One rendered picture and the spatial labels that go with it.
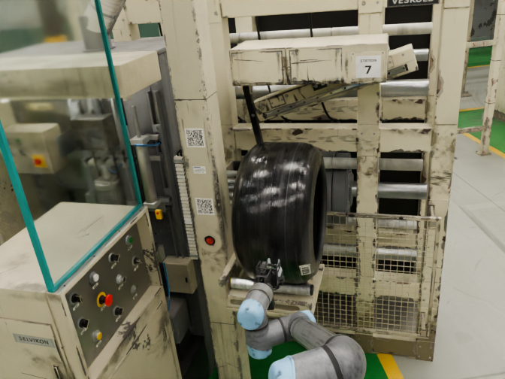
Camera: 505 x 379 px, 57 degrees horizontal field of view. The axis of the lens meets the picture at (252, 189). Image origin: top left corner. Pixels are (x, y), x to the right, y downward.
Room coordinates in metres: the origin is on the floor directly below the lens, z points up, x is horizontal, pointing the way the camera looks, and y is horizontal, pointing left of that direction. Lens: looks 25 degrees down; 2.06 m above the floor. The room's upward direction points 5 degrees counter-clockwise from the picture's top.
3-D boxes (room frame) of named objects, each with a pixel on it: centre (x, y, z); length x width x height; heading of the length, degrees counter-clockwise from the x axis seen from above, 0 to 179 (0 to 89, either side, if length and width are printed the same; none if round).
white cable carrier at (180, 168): (1.74, 0.27, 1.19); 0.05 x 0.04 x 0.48; 162
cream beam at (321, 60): (1.93, -0.28, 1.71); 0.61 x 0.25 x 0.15; 72
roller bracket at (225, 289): (1.74, 0.10, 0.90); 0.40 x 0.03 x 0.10; 162
